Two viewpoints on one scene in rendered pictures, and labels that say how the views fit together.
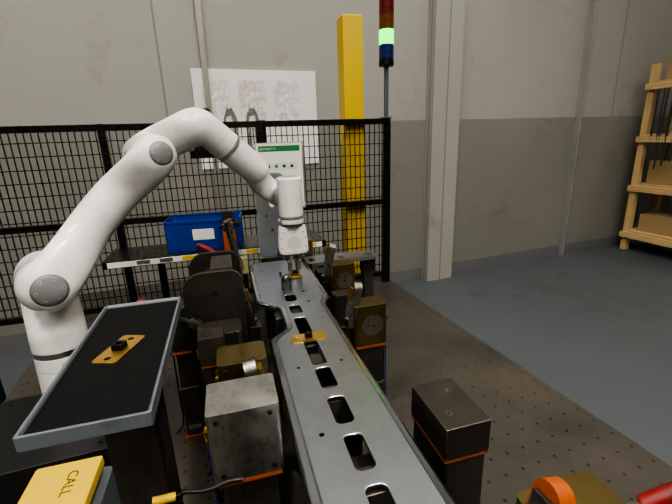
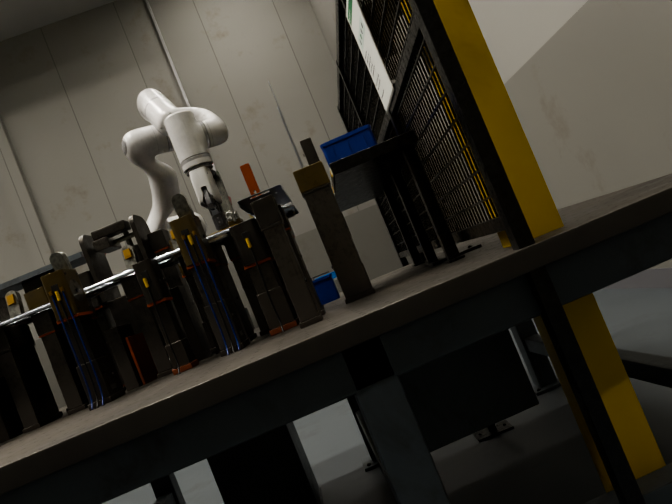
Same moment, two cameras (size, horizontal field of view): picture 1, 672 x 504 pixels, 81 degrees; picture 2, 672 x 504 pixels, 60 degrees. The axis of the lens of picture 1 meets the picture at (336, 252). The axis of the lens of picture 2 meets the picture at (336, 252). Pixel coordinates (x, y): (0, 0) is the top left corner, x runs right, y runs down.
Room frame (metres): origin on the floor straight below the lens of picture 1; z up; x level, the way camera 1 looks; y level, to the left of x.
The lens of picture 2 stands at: (1.98, -1.31, 0.78)
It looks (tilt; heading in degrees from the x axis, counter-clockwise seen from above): 2 degrees up; 105
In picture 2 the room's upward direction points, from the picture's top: 22 degrees counter-clockwise
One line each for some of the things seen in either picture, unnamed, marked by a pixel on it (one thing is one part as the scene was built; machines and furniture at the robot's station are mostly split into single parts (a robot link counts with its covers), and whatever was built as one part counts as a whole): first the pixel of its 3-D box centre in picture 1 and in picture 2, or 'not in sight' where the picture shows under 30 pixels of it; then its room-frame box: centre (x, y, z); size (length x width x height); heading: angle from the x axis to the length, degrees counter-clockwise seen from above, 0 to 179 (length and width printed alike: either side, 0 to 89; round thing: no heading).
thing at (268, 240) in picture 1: (271, 215); (292, 141); (1.56, 0.26, 1.17); 0.12 x 0.01 x 0.34; 105
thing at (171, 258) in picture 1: (221, 247); (365, 181); (1.67, 0.51, 1.02); 0.90 x 0.22 x 0.03; 105
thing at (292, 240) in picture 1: (292, 237); (205, 185); (1.32, 0.15, 1.14); 0.10 x 0.07 x 0.11; 105
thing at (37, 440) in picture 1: (123, 350); (40, 275); (0.54, 0.34, 1.16); 0.37 x 0.14 x 0.02; 15
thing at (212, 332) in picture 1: (221, 416); not in sight; (0.71, 0.26, 0.90); 0.05 x 0.05 x 0.40; 15
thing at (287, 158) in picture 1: (280, 176); (371, 48); (1.86, 0.25, 1.30); 0.23 x 0.02 x 0.31; 105
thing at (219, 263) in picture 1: (223, 351); (140, 298); (0.90, 0.30, 0.95); 0.18 x 0.13 x 0.49; 15
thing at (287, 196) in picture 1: (289, 195); (187, 137); (1.32, 0.15, 1.28); 0.09 x 0.08 x 0.13; 37
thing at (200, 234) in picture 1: (206, 231); (356, 161); (1.65, 0.56, 1.10); 0.30 x 0.17 x 0.13; 100
